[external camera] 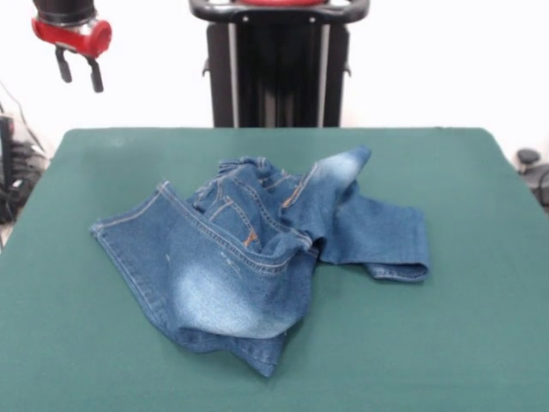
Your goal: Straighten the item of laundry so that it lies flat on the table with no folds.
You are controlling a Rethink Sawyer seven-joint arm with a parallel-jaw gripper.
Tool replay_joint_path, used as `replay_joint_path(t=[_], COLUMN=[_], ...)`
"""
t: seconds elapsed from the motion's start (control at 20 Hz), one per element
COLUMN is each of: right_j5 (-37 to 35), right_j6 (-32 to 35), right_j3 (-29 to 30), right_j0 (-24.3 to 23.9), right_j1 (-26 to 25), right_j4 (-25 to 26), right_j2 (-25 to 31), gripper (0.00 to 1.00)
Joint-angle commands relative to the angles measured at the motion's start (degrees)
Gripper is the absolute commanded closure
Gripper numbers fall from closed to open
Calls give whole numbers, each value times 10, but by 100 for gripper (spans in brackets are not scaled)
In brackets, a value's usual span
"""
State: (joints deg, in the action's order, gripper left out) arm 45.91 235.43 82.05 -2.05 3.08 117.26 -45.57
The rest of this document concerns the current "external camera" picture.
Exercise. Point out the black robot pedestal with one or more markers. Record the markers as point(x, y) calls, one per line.
point(279, 64)

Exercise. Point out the blue denim jeans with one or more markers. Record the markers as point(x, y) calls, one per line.
point(236, 266)

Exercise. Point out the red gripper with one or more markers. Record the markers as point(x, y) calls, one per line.
point(77, 38)

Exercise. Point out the dark green table cloth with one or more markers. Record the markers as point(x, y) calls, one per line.
point(86, 343)

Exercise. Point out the black equipment box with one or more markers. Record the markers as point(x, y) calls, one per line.
point(5, 137)

